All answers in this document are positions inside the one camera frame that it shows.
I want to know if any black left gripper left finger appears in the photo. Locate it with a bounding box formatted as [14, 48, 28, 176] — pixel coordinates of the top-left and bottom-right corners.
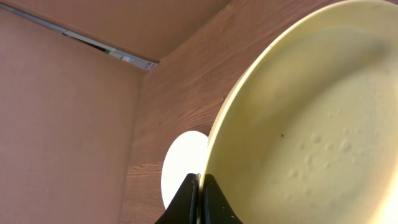
[155, 173, 199, 224]

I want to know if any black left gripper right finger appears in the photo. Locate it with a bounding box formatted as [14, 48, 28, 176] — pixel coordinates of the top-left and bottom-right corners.
[201, 174, 243, 224]

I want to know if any white plate with sauce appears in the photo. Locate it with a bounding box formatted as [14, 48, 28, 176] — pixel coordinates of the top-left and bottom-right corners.
[160, 131, 208, 208]

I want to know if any yellow plate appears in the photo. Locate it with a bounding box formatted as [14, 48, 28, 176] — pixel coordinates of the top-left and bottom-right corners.
[200, 1, 397, 223]

